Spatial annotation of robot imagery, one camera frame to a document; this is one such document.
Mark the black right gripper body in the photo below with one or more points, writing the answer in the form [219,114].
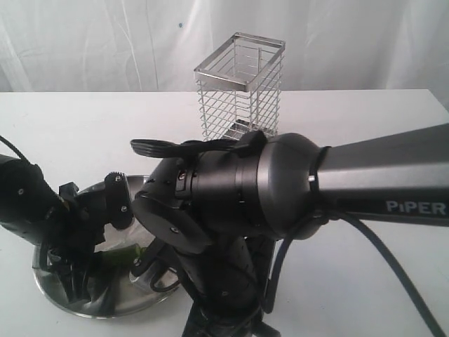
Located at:
[227,283]

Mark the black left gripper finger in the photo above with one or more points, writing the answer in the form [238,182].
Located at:
[74,281]

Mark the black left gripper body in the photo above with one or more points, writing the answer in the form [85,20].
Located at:
[72,229]

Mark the green cucumber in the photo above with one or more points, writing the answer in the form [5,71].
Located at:
[124,256]

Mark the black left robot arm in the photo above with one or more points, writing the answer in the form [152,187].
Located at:
[21,185]

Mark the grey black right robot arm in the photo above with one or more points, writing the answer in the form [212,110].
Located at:
[227,211]

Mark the round stainless steel plate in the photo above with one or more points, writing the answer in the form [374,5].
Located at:
[115,291]

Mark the white backdrop curtain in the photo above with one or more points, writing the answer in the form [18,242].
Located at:
[155,45]

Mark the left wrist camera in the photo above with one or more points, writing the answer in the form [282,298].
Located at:
[118,202]

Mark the wire metal utensil holder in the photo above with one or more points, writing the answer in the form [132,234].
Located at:
[239,87]

